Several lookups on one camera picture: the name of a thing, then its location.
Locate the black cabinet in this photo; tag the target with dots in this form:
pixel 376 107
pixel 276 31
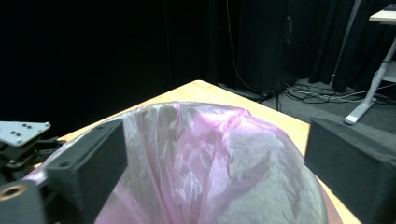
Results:
pixel 264 46

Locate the pink plastic bag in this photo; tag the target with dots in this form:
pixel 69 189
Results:
pixel 202 161

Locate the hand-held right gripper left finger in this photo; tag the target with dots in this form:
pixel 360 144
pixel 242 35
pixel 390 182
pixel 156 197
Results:
pixel 87 168

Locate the grey stand pole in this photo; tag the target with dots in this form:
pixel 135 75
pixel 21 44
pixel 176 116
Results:
pixel 344 43

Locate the black curtain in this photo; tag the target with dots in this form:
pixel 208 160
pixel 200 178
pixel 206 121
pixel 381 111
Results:
pixel 93 46

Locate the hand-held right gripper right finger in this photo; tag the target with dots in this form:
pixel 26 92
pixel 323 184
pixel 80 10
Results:
pixel 355 168

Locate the white desk frame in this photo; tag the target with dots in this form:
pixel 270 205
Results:
pixel 361 113

